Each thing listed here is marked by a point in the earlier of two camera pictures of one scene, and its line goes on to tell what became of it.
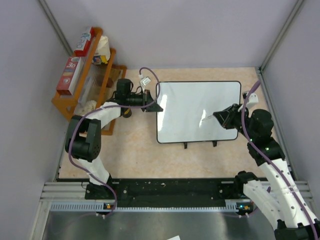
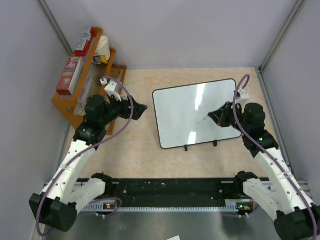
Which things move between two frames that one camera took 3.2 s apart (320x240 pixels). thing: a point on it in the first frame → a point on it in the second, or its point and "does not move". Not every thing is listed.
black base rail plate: [165, 192] does not move
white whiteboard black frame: [185, 104] does not move
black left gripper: [147, 97] → [124, 105]
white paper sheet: [177, 237] does not move
